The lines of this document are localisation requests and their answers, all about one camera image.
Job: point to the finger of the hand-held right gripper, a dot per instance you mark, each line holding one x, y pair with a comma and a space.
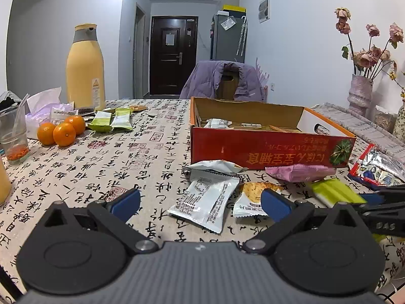
386, 218
375, 198

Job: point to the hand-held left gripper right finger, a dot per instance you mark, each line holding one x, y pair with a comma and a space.
275, 204

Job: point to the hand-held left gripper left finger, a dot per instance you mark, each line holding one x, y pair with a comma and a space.
125, 204

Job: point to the white cracker snack packet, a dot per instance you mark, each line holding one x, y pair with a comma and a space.
250, 196

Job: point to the red silver snack packet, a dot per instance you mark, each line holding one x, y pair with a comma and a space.
379, 167

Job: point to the pink snack packet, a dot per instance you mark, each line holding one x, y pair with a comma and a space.
297, 172

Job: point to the lime green snack packet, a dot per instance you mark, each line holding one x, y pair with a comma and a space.
335, 191

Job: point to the red cardboard box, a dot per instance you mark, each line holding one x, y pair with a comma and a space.
253, 145

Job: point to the large white snack packet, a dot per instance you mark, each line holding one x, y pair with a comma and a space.
202, 202

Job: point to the small white snack packet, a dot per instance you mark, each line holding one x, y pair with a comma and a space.
252, 125
218, 123

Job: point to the grey quilted cloth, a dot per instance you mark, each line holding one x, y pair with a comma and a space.
364, 126

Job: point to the glass jar of grains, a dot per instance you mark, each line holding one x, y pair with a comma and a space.
385, 120

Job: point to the speckled vase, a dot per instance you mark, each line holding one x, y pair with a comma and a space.
400, 123

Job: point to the orange mandarin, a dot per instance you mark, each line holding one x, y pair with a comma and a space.
77, 124
65, 135
46, 134

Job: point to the brown snack packet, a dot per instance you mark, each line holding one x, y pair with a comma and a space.
138, 108

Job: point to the dark snack packet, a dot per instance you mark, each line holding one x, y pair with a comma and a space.
86, 111

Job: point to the pink ceramic vase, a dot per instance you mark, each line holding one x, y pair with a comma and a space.
360, 95

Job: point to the yellow flower sprigs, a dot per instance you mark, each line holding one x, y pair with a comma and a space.
403, 93

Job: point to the white labelled pouch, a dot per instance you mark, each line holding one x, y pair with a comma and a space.
63, 114

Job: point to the yellow bottle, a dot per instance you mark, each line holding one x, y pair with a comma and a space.
3, 183

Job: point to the wooden chair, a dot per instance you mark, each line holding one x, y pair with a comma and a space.
227, 87

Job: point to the clear plastic cup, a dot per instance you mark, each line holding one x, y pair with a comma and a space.
14, 139

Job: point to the pale pink spiky object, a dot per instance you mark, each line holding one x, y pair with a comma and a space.
262, 76

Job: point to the white plastic bag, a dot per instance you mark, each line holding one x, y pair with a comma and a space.
41, 104

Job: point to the yellow thermos jug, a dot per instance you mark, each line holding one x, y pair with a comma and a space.
84, 79

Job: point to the dark entrance door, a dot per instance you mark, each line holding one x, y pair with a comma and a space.
164, 69

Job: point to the dried pink roses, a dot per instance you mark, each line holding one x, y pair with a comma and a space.
367, 57

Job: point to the purple jacket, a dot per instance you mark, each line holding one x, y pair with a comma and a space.
202, 82

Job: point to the grey interior door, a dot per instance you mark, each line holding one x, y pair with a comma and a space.
140, 53

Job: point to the dark cloth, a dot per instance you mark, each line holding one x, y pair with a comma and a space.
8, 101

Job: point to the grey refrigerator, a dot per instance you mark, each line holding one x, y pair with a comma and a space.
226, 46

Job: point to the folded white umbrella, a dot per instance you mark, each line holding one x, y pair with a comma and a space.
242, 34

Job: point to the clear hanging plastic bag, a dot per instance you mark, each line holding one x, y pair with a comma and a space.
228, 23

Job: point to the yellow box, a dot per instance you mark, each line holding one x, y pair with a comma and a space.
234, 8

